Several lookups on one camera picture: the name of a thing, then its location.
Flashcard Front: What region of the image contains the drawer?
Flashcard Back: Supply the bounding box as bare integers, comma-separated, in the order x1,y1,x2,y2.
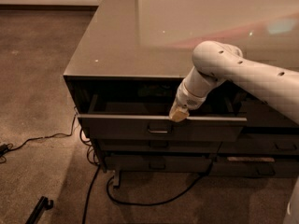
209,159,299,178
99,139,221,153
239,99,298,128
78,95,247,142
220,134,299,156
105,155,211,173

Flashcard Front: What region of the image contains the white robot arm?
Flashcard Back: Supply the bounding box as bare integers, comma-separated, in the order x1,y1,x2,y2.
169,41,299,124

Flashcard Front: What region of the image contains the thin black floor cable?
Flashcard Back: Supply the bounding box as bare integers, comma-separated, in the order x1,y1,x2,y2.
0,106,78,164

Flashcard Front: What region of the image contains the black cable along cabinet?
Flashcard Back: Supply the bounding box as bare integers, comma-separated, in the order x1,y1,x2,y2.
79,124,102,224

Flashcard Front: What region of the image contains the dark cabinet with glossy top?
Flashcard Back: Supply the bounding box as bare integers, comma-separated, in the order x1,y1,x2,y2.
64,0,299,175

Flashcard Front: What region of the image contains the black bar on floor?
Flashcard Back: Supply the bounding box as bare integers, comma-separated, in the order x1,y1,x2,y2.
25,196,54,224

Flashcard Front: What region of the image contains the thick black floor cable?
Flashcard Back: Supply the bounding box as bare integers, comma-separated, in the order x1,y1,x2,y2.
106,163,214,207

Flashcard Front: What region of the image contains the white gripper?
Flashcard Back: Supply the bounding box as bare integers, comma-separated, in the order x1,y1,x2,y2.
169,82,206,122

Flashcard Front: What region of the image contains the black power adapter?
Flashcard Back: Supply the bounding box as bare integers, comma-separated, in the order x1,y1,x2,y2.
0,144,8,156

